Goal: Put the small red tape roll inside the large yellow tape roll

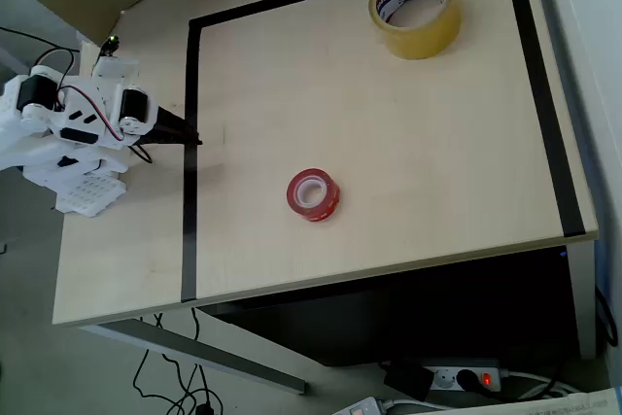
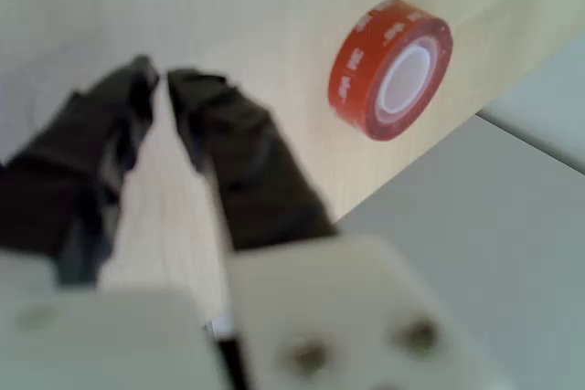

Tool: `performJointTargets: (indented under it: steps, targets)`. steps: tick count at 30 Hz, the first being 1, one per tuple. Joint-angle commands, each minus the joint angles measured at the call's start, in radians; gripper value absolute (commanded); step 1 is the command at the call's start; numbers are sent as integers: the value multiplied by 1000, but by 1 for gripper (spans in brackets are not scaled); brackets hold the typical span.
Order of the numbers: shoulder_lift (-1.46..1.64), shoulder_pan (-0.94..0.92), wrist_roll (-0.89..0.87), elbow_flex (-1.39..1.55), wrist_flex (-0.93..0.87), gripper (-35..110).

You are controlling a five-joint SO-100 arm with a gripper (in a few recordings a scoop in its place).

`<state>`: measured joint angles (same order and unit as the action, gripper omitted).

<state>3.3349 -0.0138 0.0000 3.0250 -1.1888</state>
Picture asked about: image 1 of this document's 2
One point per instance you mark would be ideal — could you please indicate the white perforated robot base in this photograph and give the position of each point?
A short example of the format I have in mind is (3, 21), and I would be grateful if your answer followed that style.
(90, 194)

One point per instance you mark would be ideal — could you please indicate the large yellow tape roll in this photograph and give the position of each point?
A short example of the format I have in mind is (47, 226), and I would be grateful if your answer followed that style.
(423, 43)

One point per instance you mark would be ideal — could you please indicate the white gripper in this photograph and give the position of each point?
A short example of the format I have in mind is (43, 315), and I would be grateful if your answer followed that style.
(132, 105)

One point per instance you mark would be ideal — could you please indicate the black round plug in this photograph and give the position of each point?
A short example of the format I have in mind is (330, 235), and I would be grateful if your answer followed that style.
(467, 380)

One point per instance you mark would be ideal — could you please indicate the grey metal desk leg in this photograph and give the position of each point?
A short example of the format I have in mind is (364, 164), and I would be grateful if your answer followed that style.
(582, 298)

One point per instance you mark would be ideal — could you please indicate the grey metal desk foot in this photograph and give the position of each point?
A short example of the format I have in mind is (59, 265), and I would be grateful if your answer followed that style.
(204, 352)

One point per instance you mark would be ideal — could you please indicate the red tape roll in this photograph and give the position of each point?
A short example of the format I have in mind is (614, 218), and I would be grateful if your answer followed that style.
(316, 208)

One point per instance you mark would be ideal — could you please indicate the camera board with green LED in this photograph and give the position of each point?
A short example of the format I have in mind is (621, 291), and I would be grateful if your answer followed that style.
(111, 47)

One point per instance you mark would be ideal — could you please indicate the white furniture leg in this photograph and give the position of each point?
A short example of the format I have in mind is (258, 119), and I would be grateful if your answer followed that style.
(12, 59)

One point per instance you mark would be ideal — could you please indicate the black power adapter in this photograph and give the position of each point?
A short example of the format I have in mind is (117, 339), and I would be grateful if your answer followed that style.
(408, 381)

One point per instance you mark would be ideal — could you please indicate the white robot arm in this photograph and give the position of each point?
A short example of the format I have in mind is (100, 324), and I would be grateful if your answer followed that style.
(29, 155)

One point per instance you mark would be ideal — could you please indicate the white power strip red switch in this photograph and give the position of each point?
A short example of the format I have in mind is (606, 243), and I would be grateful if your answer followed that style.
(359, 407)

